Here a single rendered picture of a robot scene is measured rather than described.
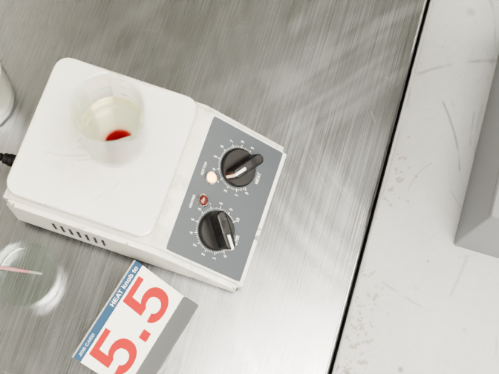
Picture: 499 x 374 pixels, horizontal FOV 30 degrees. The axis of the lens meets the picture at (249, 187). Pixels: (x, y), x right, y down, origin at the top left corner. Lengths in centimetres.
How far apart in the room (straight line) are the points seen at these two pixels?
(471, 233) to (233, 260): 19
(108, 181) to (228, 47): 20
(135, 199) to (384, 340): 24
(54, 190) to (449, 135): 35
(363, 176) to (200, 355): 21
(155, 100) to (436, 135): 26
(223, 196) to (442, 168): 21
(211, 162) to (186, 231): 6
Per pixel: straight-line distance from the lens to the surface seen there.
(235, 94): 84
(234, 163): 76
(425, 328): 81
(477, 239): 79
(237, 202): 76
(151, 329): 78
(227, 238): 74
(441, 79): 87
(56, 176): 73
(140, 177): 72
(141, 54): 85
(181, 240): 74
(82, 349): 75
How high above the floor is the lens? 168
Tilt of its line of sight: 74 degrees down
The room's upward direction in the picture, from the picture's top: 12 degrees clockwise
